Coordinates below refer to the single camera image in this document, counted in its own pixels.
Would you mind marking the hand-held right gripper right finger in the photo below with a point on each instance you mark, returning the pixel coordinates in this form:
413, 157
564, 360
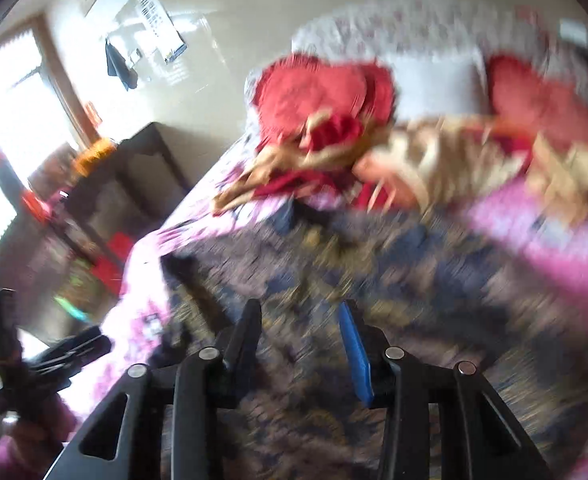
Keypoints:
356, 355

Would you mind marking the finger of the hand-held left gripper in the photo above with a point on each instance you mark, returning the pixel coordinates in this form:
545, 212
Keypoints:
69, 350

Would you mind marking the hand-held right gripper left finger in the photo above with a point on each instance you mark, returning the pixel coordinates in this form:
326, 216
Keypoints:
243, 342

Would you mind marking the brown patterned garment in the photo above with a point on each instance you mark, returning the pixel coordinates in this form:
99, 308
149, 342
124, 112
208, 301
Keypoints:
374, 280

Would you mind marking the person's left forearm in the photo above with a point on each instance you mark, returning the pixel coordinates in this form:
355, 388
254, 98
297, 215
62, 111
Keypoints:
34, 430

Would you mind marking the red box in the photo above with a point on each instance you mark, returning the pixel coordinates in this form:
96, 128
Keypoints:
113, 257

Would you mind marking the pink penguin print blanket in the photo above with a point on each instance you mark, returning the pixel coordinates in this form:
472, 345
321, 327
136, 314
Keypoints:
524, 240

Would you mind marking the red and gold blanket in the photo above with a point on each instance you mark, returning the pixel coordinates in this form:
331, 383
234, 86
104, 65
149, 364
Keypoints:
444, 160

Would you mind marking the window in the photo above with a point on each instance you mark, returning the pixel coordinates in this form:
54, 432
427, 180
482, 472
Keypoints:
19, 125

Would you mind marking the large red frilled pillow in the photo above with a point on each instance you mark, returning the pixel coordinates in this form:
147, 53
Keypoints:
309, 95

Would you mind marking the white pillow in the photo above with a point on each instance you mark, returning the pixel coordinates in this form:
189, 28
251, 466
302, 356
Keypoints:
434, 85

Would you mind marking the dark hanging cloth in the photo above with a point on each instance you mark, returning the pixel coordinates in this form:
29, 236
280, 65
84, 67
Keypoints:
121, 65

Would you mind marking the small red pillow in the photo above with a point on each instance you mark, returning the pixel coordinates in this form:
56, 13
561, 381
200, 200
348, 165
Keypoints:
539, 100

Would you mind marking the floral bed headboard cover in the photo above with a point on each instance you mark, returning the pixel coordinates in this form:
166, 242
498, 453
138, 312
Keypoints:
399, 30

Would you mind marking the wall calendar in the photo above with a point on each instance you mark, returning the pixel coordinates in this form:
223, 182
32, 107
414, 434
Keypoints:
161, 27

